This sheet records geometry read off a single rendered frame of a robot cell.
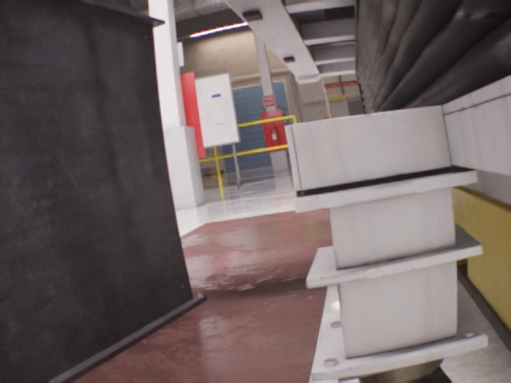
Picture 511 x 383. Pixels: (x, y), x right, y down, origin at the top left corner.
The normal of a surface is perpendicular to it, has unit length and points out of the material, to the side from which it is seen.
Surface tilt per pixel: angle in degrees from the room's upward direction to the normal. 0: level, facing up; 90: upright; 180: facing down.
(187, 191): 90
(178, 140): 90
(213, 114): 90
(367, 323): 90
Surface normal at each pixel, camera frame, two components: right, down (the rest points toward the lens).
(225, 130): -0.06, 0.06
